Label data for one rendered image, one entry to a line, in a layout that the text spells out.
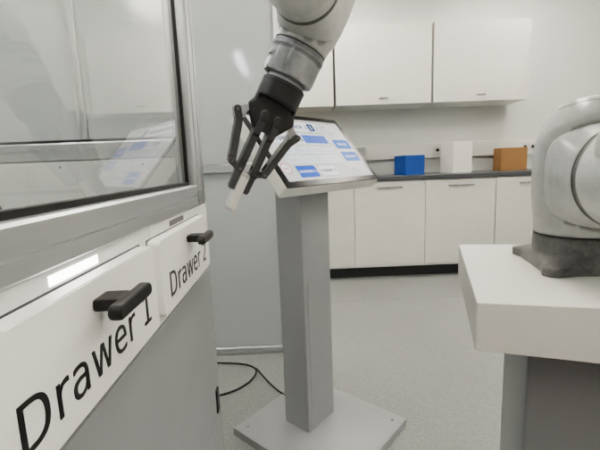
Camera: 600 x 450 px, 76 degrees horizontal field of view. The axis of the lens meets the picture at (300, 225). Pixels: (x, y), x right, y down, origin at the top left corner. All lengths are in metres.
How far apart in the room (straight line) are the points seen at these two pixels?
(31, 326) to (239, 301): 1.86
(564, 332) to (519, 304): 0.06
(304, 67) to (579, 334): 0.54
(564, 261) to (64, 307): 0.68
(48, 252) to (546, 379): 0.72
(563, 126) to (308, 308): 0.96
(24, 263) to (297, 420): 1.38
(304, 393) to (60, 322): 1.25
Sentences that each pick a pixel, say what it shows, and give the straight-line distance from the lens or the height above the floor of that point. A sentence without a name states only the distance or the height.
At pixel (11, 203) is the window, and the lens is 0.37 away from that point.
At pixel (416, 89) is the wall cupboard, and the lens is 3.86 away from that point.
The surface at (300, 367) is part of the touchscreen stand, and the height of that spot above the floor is 0.29.
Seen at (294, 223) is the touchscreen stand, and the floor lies 0.83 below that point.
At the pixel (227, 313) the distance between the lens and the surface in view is 2.19.
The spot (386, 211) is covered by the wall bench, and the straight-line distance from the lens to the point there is 3.40.
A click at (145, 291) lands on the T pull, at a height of 0.91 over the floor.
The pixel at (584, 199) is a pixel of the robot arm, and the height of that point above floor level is 0.96.
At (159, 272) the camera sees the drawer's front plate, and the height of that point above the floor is 0.88.
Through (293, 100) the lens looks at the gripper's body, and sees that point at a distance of 0.66.
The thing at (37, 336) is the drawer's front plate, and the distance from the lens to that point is 0.33.
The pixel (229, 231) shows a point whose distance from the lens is 2.06.
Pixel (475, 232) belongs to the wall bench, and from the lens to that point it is 3.70.
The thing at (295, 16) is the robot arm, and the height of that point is 1.23.
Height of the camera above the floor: 1.02
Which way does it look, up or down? 9 degrees down
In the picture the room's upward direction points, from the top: 2 degrees counter-clockwise
